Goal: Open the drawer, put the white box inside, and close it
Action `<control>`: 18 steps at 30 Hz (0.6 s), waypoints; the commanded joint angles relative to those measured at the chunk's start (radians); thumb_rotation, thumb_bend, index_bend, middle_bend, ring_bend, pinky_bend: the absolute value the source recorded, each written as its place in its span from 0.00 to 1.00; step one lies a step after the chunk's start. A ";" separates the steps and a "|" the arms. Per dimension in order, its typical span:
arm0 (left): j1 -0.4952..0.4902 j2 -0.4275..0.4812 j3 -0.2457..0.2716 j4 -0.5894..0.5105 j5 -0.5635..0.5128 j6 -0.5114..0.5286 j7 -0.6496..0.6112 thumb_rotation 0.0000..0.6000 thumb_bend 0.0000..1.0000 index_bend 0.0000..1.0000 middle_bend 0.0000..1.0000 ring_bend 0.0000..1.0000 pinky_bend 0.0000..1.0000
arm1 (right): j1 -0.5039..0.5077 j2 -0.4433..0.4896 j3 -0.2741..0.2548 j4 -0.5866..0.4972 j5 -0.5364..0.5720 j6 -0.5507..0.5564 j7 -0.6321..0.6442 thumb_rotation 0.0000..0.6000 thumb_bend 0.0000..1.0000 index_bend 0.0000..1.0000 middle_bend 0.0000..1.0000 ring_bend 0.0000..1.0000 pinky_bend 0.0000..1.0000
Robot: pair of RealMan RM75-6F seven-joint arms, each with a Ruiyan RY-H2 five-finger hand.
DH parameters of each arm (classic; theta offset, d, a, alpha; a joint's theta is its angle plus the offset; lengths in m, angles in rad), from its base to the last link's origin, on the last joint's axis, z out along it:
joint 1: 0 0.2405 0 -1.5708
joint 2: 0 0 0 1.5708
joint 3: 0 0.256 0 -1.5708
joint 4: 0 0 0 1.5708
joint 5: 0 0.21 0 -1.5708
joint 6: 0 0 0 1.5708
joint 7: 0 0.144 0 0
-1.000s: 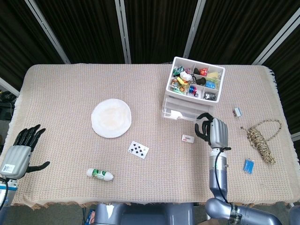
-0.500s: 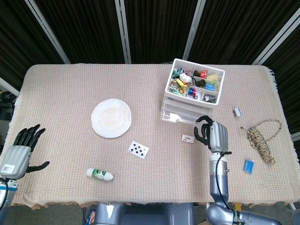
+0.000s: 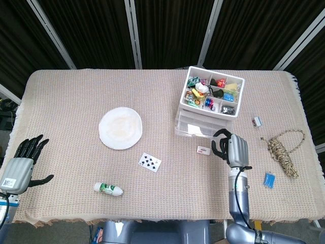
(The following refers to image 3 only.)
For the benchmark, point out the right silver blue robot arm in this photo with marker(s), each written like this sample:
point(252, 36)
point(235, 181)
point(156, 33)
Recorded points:
point(242, 203)

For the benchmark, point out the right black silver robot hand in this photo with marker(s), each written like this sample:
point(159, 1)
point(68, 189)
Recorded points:
point(238, 152)

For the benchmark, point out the blue red plastic pieces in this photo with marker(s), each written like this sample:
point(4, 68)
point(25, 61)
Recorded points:
point(210, 103)

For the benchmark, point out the small blue packet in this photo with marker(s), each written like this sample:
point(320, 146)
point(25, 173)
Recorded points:
point(269, 180)

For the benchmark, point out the clear plastic drawer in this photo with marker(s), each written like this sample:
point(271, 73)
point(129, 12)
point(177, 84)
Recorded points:
point(182, 124)

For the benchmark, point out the blue plastic object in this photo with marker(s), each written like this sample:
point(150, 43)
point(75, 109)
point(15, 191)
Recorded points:
point(229, 96)

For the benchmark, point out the white bottle with green label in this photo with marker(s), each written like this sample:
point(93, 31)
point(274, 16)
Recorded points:
point(108, 189)

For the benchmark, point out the white round case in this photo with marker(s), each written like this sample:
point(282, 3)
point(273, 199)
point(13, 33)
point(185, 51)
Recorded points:
point(202, 88)

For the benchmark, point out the small red white card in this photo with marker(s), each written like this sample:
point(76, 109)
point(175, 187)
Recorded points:
point(203, 150)

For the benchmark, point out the black plastic object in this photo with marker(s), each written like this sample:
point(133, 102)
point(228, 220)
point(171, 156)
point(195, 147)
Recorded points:
point(218, 93)

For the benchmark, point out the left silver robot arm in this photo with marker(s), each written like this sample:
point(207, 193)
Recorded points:
point(3, 208)

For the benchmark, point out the black binder clips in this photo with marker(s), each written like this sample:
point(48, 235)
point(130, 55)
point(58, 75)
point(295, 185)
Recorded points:
point(227, 109)

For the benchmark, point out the green printed packet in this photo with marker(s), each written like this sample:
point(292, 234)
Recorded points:
point(193, 81)

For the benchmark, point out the white paper plate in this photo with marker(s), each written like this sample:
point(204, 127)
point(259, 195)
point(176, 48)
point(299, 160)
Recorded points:
point(119, 128)

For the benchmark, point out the white plastic drawer unit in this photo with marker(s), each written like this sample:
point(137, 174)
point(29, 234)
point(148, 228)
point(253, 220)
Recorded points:
point(210, 111)

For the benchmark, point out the blue printed package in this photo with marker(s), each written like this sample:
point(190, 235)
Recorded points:
point(97, 235)

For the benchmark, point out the grey metal frame post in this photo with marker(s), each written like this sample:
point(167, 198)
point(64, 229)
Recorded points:
point(210, 30)
point(133, 33)
point(299, 42)
point(50, 33)
point(8, 92)

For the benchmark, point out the yellow sponge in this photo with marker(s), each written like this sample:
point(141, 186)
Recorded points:
point(232, 85)

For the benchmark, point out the dark pleated curtain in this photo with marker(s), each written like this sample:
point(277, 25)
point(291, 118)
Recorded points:
point(96, 30)

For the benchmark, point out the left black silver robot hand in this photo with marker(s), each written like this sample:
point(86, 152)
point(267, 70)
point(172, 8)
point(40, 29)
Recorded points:
point(15, 175)

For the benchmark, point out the beige woven tablecloth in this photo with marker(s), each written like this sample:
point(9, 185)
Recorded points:
point(76, 178)

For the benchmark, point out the grey robot torso base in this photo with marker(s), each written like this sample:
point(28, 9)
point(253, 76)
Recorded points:
point(152, 232)

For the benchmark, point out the yellow toy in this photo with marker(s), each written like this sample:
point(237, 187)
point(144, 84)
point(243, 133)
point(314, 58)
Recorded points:
point(197, 93)

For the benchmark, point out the small white box red print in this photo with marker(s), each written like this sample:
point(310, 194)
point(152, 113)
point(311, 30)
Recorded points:
point(257, 122)

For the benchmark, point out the white table leg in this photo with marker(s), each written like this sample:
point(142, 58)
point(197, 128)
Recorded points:
point(225, 225)

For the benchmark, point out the orange wrapped item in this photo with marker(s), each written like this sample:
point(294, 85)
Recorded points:
point(221, 82)

